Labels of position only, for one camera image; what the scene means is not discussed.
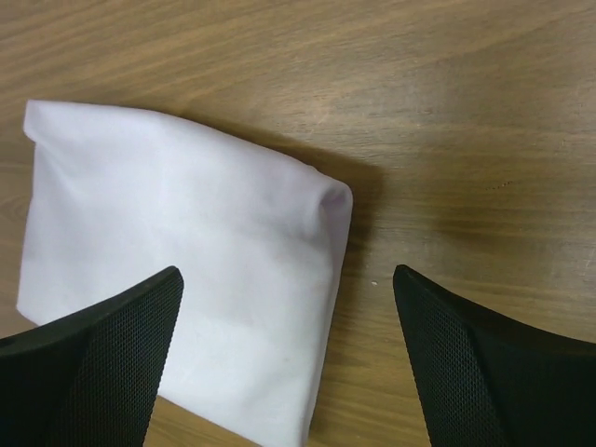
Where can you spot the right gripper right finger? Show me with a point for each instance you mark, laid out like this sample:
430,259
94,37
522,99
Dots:
484,379

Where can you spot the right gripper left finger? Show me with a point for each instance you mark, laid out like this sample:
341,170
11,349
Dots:
91,378

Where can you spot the white t shirt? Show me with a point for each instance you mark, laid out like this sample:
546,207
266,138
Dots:
259,237

